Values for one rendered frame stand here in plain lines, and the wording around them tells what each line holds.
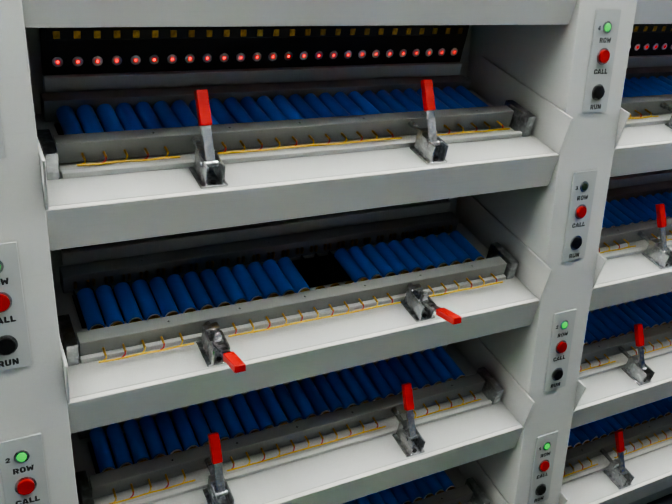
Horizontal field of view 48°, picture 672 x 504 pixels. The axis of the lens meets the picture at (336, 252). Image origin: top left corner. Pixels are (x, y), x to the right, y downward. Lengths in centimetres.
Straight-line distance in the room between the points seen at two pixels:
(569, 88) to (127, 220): 54
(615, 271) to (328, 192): 51
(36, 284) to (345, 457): 47
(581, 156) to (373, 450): 47
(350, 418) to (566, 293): 34
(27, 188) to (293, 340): 34
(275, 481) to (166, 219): 38
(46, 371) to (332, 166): 36
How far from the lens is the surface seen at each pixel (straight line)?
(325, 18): 78
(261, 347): 85
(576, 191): 102
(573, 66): 97
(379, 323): 92
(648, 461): 147
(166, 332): 84
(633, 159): 109
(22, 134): 70
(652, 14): 107
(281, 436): 99
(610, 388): 126
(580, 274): 108
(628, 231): 123
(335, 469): 100
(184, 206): 75
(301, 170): 80
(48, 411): 79
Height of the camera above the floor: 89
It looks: 20 degrees down
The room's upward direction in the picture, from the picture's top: 2 degrees clockwise
